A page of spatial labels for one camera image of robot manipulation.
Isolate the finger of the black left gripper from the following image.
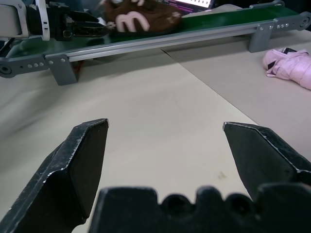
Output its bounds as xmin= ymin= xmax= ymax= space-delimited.
xmin=72 ymin=21 xmax=109 ymax=38
xmin=69 ymin=10 xmax=100 ymax=24

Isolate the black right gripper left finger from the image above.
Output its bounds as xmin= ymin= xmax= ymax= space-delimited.
xmin=0 ymin=118 xmax=109 ymax=233

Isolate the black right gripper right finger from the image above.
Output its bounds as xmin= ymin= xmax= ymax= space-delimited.
xmin=223 ymin=121 xmax=311 ymax=202

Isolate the pink puffy jacket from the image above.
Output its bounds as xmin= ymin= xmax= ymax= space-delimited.
xmin=262 ymin=47 xmax=311 ymax=91

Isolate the laptop screen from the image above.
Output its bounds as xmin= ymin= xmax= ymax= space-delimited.
xmin=167 ymin=0 xmax=216 ymax=14

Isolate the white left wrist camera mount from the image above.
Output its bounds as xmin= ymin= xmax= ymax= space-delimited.
xmin=35 ymin=0 xmax=51 ymax=41

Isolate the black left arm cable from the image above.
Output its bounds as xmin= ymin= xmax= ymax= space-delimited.
xmin=0 ymin=38 xmax=15 ymax=58

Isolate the green conveyor belt grey frame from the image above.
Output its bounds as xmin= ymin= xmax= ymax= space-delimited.
xmin=0 ymin=0 xmax=311 ymax=86

